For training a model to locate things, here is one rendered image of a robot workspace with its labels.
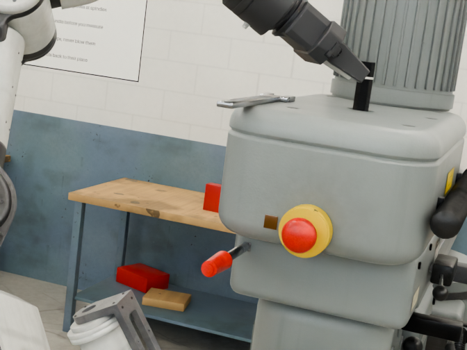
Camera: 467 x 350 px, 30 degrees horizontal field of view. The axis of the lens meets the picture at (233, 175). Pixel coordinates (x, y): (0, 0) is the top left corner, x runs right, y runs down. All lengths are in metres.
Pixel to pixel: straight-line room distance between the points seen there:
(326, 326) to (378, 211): 0.24
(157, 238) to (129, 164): 0.54
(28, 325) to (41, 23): 0.37
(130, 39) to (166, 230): 1.31
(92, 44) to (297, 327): 5.04
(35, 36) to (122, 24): 4.91
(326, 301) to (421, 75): 0.42
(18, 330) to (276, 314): 0.39
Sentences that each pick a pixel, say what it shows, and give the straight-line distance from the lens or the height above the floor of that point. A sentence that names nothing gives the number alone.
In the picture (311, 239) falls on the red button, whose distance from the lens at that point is 0.97.
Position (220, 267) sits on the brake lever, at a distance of 1.03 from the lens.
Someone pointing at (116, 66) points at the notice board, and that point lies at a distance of 6.04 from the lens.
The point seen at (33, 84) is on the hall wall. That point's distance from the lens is 6.36.
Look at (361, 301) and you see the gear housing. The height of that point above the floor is 1.66.
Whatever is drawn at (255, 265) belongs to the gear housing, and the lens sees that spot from 1.15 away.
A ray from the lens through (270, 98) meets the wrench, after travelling 1.11.
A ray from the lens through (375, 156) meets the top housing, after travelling 0.99.
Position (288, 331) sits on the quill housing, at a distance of 1.20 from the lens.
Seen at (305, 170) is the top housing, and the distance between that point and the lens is 1.01.
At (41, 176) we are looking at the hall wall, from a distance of 6.37.
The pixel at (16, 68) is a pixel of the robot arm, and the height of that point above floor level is 1.90.
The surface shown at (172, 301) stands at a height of 0.28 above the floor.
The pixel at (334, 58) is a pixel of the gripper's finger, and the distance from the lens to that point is 1.16.
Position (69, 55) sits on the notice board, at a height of 1.64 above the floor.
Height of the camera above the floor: 1.98
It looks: 10 degrees down
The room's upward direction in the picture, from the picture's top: 7 degrees clockwise
